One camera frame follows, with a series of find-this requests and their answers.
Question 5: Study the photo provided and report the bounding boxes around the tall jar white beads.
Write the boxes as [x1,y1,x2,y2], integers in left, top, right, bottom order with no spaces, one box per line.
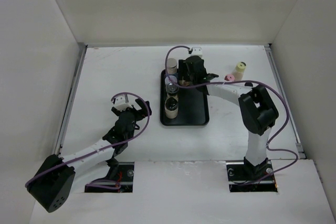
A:
[166,58,178,76]

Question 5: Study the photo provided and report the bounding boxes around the black top grinder bottle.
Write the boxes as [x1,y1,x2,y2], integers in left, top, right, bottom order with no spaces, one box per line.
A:
[165,82,179,99]

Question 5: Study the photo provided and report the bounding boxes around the black lid white powder jar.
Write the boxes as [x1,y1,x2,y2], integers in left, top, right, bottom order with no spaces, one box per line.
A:
[164,97,179,119]

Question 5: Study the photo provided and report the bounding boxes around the pink lid glass jar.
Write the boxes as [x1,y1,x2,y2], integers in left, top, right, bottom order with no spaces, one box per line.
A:
[224,74,235,82]

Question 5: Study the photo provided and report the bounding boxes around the black knob lid spice jar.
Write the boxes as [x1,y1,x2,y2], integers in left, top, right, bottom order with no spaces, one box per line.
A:
[178,76,193,87]

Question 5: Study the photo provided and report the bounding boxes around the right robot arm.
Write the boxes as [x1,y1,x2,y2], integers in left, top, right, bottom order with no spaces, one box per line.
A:
[178,56,279,180]

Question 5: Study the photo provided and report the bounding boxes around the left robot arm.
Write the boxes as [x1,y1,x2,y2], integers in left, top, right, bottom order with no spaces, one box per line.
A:
[25,93,152,212]

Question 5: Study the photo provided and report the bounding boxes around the black rectangular tray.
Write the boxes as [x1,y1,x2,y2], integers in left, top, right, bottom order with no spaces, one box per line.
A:
[160,70,209,126]

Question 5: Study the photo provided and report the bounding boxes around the yellow lid bottle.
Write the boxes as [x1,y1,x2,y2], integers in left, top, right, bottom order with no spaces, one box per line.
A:
[232,61,246,81]

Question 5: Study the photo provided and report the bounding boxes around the dark brown spice bottle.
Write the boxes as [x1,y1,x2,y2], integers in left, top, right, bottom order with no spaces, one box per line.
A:
[244,82,253,87]

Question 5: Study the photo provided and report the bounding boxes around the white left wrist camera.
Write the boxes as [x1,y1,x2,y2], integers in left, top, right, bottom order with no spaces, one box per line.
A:
[111,94,132,111]

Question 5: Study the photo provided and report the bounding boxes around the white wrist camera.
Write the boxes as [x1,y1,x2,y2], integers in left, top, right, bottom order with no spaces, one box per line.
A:
[111,94,132,111]
[188,47,203,58]

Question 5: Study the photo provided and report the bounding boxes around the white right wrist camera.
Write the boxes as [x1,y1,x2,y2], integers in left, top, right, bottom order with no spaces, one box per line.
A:
[188,47,203,58]

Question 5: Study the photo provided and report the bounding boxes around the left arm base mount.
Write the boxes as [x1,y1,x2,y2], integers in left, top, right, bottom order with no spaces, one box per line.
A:
[84,158,135,194]

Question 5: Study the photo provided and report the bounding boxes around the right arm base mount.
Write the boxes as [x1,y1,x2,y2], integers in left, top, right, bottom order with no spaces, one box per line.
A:
[226,159,278,193]

